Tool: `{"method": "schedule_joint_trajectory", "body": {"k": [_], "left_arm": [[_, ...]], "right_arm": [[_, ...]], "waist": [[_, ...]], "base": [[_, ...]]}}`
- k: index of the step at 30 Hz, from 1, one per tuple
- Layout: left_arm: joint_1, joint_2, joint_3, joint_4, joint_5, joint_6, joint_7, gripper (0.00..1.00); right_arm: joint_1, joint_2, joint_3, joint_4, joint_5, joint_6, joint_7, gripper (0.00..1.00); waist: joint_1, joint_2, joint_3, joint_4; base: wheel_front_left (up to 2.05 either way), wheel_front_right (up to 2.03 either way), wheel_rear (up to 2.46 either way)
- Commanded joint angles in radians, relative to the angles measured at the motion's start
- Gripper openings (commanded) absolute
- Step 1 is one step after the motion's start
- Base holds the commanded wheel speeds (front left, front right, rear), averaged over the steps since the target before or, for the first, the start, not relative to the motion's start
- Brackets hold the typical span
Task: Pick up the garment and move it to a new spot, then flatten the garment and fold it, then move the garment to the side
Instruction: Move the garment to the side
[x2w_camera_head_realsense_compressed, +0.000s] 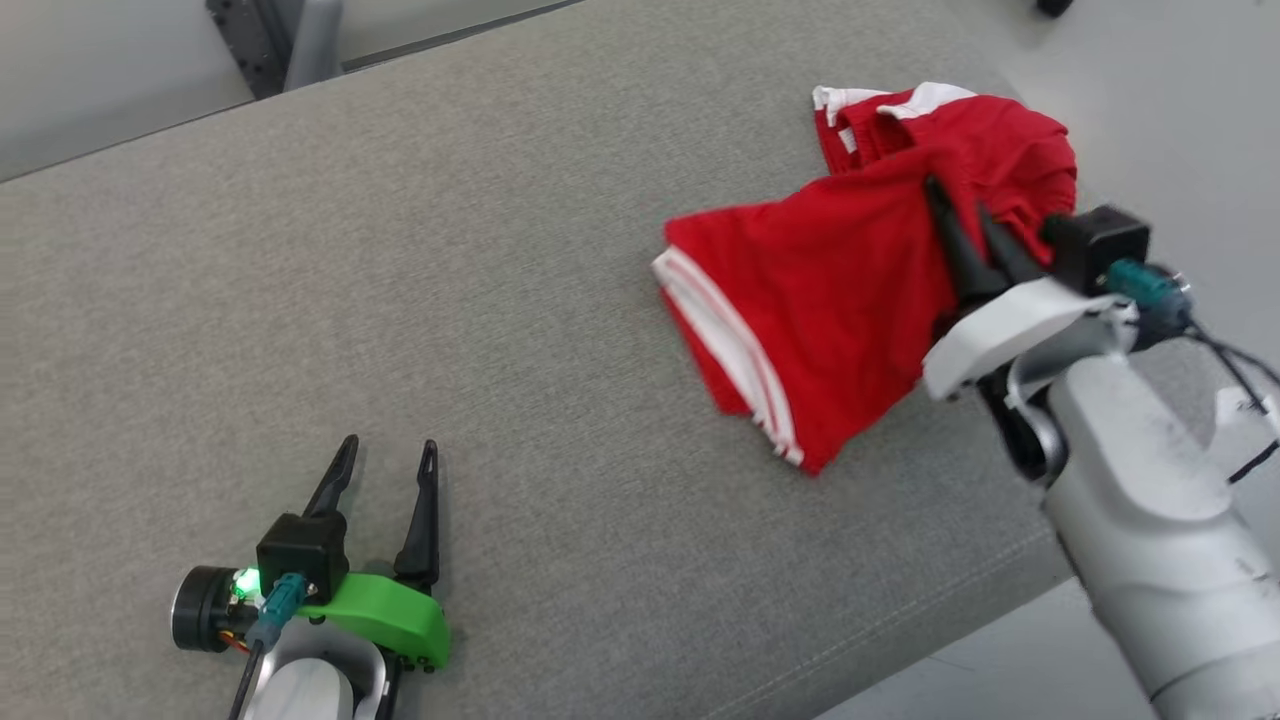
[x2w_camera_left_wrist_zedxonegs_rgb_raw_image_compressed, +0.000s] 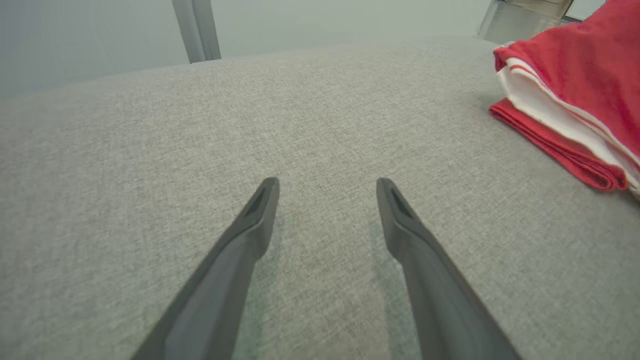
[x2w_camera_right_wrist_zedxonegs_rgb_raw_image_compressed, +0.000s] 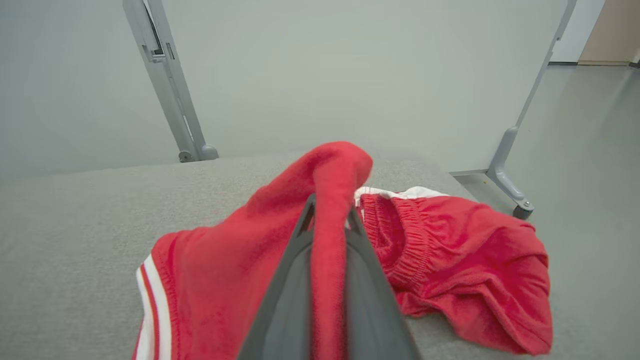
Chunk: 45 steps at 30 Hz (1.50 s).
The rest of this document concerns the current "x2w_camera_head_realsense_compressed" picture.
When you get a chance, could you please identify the white printed cable tag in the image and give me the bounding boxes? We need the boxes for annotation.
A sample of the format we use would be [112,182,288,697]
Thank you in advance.
[1213,385,1280,446]

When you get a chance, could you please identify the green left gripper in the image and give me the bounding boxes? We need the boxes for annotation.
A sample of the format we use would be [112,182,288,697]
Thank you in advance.
[295,434,453,673]

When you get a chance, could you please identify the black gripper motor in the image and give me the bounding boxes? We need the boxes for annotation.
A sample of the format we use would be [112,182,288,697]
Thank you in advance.
[170,565,241,653]
[1135,290,1194,351]

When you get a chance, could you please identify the grey angled tube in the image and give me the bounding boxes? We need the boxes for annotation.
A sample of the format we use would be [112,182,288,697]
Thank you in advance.
[283,0,346,93]

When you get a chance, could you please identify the black right gripper motor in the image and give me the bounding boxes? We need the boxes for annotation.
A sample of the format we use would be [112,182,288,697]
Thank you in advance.
[1135,290,1194,351]

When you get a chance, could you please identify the metal frame post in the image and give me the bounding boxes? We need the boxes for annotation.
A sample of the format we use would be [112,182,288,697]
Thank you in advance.
[205,0,293,101]

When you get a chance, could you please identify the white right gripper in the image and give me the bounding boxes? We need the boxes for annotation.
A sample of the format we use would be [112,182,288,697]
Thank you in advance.
[921,176,1141,403]

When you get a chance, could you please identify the black left gripper motor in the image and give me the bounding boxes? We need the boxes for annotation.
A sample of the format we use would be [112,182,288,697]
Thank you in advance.
[170,565,241,653]

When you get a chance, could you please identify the red and white jersey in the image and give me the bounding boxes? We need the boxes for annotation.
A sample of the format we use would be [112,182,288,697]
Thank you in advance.
[652,150,986,477]

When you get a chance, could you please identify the red shorts with white stripe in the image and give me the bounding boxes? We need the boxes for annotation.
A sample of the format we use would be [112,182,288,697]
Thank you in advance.
[812,82,1079,266]

